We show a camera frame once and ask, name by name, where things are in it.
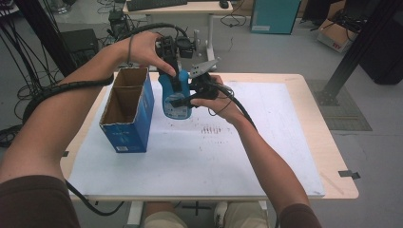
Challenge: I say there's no teal cabinet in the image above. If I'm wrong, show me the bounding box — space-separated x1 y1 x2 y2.
250 0 302 35

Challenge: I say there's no person's right hand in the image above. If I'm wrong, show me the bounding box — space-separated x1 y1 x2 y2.
190 74 245 125

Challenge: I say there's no white foam mat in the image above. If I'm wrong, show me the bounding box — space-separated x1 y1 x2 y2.
67 80 326 199

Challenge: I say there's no blue plastic bottle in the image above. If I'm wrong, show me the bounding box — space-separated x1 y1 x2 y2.
158 68 194 121

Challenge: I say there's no black keyboard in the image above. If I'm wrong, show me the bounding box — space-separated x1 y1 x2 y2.
126 0 188 12

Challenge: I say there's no black computer tower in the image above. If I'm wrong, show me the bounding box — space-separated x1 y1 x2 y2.
108 9 134 41

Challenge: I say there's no white desk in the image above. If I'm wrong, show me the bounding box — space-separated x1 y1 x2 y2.
123 0 234 71

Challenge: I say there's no grey floor mat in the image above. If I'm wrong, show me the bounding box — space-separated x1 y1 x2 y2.
307 79 374 131

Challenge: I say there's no bundle of black floor cables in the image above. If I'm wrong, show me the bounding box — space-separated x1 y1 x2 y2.
0 18 69 148

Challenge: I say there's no grey metal post with base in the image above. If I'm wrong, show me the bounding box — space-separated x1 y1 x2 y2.
315 0 403 107

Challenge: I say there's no black box on floor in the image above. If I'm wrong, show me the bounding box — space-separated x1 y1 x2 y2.
60 28 100 69

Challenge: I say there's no black case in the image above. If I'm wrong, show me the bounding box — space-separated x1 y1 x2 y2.
359 12 403 86

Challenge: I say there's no person's white shoe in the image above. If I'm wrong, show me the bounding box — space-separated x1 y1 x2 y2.
213 201 229 228

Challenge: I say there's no person's leg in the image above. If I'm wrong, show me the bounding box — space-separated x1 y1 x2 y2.
139 201 191 228
222 201 270 228

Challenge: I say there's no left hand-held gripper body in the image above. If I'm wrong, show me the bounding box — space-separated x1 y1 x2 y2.
155 34 195 64

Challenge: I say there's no person's right leg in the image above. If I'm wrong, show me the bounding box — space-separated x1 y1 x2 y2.
222 201 270 228

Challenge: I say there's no brown cardboard box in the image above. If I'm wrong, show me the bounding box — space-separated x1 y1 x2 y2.
317 9 364 54

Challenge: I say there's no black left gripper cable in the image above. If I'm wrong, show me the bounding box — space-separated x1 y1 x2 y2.
22 22 189 217

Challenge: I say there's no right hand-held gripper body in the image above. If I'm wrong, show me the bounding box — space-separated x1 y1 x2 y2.
188 57 223 100

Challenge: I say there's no blue cardboard box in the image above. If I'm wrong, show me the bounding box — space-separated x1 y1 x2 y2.
99 66 156 154

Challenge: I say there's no person's left leg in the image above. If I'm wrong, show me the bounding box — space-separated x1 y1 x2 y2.
139 201 191 228

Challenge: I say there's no black metal frame post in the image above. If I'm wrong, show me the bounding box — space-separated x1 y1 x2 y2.
13 0 80 79

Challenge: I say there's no person's left hand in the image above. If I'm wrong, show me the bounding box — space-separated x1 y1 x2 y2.
122 30 177 78

